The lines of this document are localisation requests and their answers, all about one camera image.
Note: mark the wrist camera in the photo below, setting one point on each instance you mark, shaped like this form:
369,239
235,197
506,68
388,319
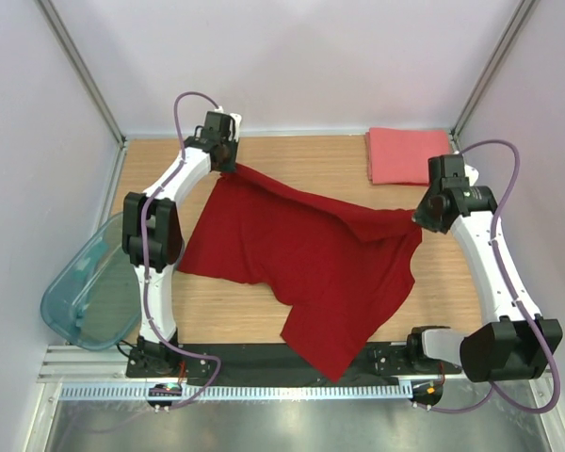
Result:
234,121
471,174

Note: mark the slotted cable duct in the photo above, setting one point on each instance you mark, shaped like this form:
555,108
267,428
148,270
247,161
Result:
165,392

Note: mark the aluminium frame rail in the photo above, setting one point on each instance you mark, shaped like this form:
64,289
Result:
66,42

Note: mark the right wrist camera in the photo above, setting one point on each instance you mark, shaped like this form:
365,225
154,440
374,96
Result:
471,174

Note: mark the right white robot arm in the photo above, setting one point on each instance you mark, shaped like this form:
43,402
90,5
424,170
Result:
507,346

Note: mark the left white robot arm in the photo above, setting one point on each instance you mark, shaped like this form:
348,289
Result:
153,240

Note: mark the teal plastic bin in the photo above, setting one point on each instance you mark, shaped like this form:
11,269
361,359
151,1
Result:
94,302

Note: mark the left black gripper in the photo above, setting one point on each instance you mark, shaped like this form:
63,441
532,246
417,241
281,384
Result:
230,167

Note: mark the dark red t shirt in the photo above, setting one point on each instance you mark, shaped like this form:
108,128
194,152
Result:
342,269

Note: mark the folded pink t shirt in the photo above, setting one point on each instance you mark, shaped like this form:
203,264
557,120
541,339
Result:
400,157

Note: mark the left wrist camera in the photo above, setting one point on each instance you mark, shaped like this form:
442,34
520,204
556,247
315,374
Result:
234,121

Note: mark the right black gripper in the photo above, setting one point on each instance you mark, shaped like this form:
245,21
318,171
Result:
421,217

